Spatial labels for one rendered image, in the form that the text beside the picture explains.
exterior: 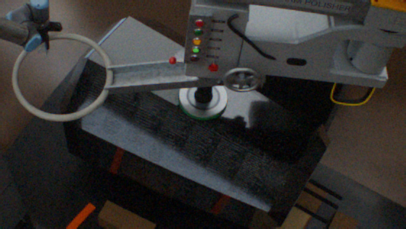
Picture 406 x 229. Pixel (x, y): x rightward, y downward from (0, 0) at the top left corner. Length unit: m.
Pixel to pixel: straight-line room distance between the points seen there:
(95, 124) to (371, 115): 1.91
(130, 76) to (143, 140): 0.31
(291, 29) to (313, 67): 0.19
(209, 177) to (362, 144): 1.39
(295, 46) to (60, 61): 2.02
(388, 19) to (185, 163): 1.18
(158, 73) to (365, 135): 1.69
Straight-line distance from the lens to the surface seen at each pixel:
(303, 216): 3.20
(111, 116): 2.81
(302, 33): 2.26
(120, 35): 2.93
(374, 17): 2.14
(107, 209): 3.19
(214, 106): 2.67
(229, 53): 2.28
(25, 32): 2.42
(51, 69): 3.88
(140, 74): 2.65
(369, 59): 2.38
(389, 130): 3.95
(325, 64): 2.36
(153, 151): 2.76
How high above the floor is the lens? 3.05
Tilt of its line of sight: 56 degrees down
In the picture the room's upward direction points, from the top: 10 degrees clockwise
